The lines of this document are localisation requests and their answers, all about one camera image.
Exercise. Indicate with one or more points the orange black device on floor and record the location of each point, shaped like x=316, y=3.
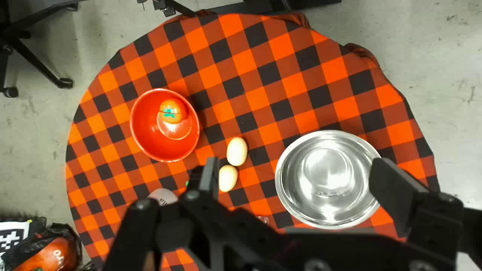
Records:
x=51, y=248

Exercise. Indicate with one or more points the beige egg lower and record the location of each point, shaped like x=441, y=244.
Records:
x=227, y=176

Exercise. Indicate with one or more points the silver metal bowl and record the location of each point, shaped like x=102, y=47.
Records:
x=322, y=179

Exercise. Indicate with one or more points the orange black checkered tablecloth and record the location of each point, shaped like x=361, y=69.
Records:
x=263, y=78

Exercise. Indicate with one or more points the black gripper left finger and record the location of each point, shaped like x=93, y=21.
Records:
x=204, y=178

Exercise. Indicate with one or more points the beige egg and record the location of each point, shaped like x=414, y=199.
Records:
x=227, y=176
x=236, y=150

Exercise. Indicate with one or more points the orange toy tomato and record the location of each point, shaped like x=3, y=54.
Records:
x=171, y=110

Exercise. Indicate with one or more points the beige egg upper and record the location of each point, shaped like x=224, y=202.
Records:
x=236, y=150

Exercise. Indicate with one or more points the white black fiducial marker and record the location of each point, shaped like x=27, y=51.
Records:
x=12, y=232

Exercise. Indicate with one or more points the red plastic bowl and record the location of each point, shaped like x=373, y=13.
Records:
x=156, y=138

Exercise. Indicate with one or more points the black office chair base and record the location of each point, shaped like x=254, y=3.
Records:
x=12, y=35

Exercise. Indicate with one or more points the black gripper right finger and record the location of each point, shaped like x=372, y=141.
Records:
x=396, y=191

